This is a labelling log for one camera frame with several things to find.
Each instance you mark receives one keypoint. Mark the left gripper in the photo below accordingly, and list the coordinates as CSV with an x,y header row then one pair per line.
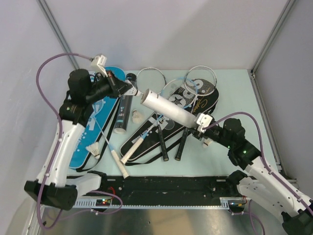
x,y
117,87

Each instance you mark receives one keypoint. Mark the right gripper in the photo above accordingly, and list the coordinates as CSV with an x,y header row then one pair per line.
x,y
199,135

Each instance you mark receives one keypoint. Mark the white shuttlecock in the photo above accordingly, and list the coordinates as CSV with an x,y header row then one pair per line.
x,y
133,92
206,143

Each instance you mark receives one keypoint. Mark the white shuttlecock tube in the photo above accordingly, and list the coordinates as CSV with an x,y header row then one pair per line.
x,y
170,110

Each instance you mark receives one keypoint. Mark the black shuttlecock tube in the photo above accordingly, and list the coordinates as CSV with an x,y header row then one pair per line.
x,y
124,108

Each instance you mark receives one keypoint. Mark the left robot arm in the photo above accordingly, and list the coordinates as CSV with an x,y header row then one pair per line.
x,y
52,187

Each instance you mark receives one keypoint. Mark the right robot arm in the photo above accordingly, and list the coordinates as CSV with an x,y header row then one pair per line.
x,y
256,179

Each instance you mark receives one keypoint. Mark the white racket left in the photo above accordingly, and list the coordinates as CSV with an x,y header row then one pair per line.
x,y
153,79

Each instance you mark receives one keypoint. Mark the white racket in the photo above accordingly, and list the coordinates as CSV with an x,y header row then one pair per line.
x,y
153,79
200,81

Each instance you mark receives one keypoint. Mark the blue racket bag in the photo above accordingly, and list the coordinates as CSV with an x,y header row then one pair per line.
x,y
101,120

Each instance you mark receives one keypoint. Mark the black racket bag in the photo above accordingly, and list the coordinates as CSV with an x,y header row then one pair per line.
x,y
204,104

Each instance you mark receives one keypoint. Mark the white shuttlecock centre table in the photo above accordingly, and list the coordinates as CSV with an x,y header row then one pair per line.
x,y
137,117

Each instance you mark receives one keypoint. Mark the white shuttlecock table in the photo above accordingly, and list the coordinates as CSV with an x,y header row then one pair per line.
x,y
137,117
93,149

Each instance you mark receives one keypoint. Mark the blue racket on black bag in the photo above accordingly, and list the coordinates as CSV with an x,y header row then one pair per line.
x,y
175,91

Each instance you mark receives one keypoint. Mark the white racket right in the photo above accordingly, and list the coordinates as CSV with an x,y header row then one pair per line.
x,y
200,81

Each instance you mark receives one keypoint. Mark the white shuttlecock right table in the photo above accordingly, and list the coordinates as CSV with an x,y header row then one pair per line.
x,y
93,149

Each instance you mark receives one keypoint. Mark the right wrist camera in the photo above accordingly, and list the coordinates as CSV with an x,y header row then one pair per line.
x,y
202,122

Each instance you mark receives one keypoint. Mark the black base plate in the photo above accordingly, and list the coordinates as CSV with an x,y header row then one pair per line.
x,y
169,190

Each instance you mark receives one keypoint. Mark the white cable duct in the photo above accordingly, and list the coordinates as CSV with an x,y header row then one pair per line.
x,y
223,203

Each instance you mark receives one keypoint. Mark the aluminium frame post left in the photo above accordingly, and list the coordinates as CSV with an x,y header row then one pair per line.
x,y
48,14

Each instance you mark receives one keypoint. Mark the aluminium frame post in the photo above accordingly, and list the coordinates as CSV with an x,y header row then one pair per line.
x,y
48,14
288,8

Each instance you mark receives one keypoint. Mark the aluminium rail right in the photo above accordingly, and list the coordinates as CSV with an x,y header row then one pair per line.
x,y
269,130

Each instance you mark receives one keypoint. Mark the aluminium frame post right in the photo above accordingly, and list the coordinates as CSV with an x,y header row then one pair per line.
x,y
288,8

